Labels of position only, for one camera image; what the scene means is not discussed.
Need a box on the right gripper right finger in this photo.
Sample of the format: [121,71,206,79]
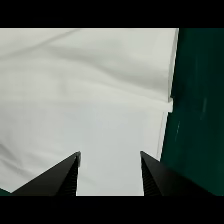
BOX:
[139,150,215,197]

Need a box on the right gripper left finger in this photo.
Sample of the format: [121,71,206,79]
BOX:
[12,150,82,197]

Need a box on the white T-shirt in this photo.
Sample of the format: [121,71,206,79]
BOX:
[0,27,180,197]

